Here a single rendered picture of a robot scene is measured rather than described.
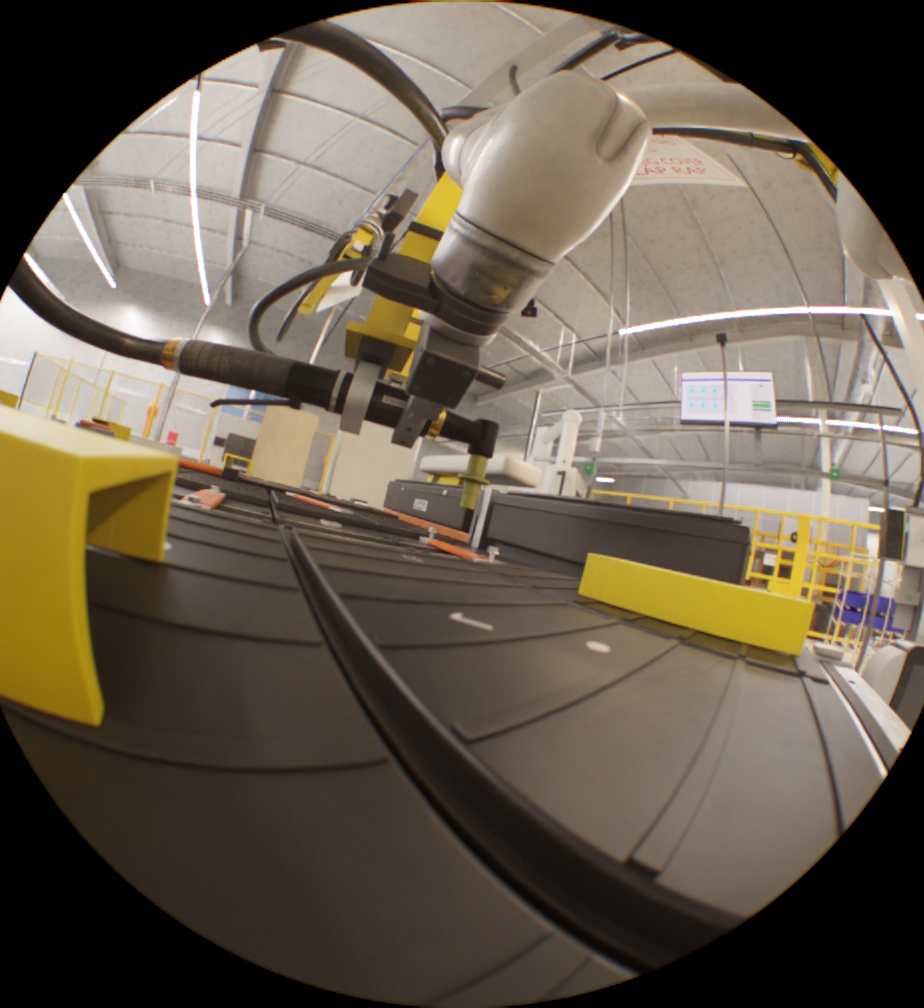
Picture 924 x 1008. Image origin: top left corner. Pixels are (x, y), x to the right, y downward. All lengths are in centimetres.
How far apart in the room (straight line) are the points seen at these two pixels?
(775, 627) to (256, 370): 48
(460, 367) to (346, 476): 453
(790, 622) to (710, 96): 44
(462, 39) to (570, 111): 916
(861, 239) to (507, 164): 57
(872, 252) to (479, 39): 897
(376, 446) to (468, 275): 470
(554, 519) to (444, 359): 32
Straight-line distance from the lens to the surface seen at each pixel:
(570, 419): 351
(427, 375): 27
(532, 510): 53
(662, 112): 43
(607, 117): 25
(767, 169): 1072
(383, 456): 494
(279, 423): 471
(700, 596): 21
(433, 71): 960
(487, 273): 25
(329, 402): 37
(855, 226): 68
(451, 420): 38
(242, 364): 39
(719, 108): 43
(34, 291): 46
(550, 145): 23
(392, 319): 40
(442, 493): 74
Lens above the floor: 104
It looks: 2 degrees up
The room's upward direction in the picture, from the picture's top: 14 degrees clockwise
